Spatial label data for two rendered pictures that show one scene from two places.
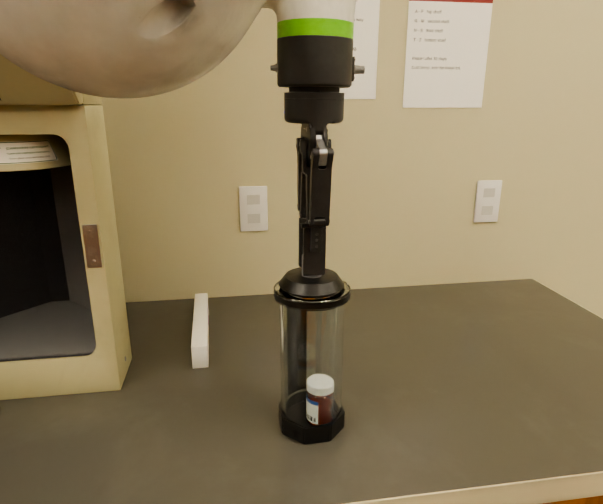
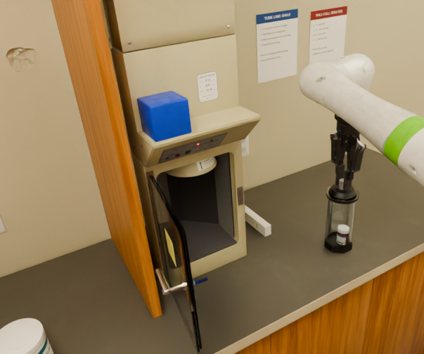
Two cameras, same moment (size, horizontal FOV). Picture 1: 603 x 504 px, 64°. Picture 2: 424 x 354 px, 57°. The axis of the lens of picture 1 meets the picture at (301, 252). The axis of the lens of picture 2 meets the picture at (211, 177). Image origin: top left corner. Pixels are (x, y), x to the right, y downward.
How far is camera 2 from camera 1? 0.92 m
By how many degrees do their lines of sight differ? 19
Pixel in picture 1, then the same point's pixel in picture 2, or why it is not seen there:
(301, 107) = (351, 130)
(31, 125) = (220, 150)
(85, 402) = (239, 265)
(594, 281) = not seen: hidden behind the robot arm
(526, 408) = (407, 215)
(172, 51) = not seen: outside the picture
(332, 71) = not seen: hidden behind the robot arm
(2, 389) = (201, 270)
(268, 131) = (247, 102)
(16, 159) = (207, 166)
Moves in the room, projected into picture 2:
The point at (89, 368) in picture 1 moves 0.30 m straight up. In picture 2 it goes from (235, 249) to (230, 175)
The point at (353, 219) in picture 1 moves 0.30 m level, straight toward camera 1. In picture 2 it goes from (287, 138) to (316, 164)
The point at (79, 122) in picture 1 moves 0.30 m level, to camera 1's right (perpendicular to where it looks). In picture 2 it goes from (238, 144) to (322, 126)
